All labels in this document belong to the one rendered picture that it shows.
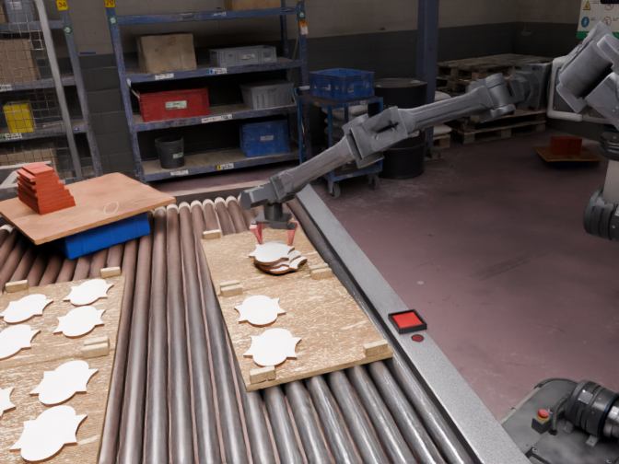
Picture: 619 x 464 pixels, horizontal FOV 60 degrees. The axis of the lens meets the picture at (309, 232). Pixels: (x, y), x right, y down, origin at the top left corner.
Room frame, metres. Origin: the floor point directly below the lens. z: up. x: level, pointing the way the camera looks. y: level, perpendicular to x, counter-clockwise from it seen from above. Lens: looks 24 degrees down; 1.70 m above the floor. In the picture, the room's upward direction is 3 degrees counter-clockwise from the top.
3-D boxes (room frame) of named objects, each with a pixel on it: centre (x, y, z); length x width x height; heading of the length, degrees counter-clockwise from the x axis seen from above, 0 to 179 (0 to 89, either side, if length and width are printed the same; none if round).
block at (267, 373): (0.96, 0.12, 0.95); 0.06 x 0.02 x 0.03; 106
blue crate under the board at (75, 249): (1.86, 0.80, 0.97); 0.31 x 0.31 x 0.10; 41
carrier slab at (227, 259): (1.59, 0.16, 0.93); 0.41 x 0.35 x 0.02; 16
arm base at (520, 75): (1.44, -0.57, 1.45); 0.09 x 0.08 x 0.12; 39
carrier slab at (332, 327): (1.18, 0.04, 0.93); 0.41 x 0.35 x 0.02; 16
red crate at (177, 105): (5.55, 1.30, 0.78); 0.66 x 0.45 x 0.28; 109
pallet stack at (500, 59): (6.70, -2.33, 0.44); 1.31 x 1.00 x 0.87; 109
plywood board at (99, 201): (1.91, 0.84, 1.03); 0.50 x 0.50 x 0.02; 41
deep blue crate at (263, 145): (5.86, 0.45, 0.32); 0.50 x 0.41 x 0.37; 105
